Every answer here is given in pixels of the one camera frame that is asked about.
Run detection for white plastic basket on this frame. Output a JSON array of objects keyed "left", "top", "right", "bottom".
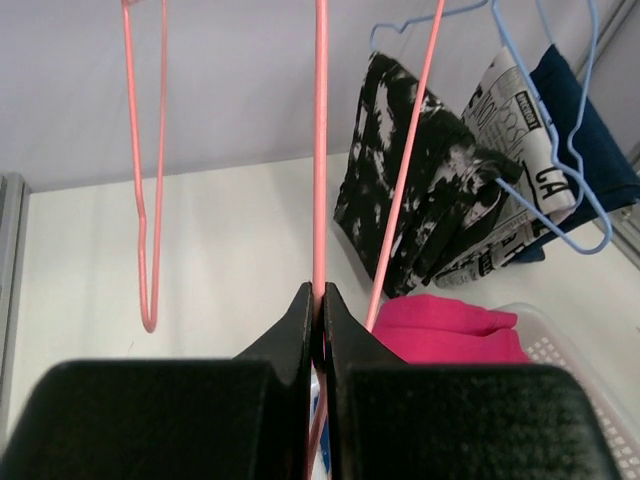
[{"left": 498, "top": 303, "right": 639, "bottom": 479}]

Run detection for left aluminium frame struts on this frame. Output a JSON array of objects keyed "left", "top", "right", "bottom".
[{"left": 1, "top": 173, "right": 31, "bottom": 448}]

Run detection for navy blue trousers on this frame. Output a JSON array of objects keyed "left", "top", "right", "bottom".
[{"left": 509, "top": 43, "right": 640, "bottom": 266}]

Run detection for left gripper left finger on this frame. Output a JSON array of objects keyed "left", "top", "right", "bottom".
[{"left": 1, "top": 284, "right": 313, "bottom": 479}]

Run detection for white black print trousers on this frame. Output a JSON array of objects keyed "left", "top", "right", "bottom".
[{"left": 433, "top": 45, "right": 574, "bottom": 290}]

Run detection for black white patterned trousers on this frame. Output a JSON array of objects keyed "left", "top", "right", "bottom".
[{"left": 334, "top": 52, "right": 523, "bottom": 298}]

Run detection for pink trousers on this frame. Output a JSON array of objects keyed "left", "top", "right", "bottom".
[{"left": 372, "top": 294, "right": 529, "bottom": 364}]

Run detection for pink hanger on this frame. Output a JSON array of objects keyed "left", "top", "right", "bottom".
[
  {"left": 305, "top": 1, "right": 445, "bottom": 479},
  {"left": 120, "top": 0, "right": 169, "bottom": 334}
]

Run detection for blue hanger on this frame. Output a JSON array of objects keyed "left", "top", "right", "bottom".
[
  {"left": 534, "top": 0, "right": 614, "bottom": 254},
  {"left": 369, "top": 0, "right": 488, "bottom": 52},
  {"left": 489, "top": 0, "right": 584, "bottom": 221}
]

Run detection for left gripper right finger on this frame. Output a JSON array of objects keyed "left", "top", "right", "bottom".
[{"left": 324, "top": 284, "right": 620, "bottom": 479}]

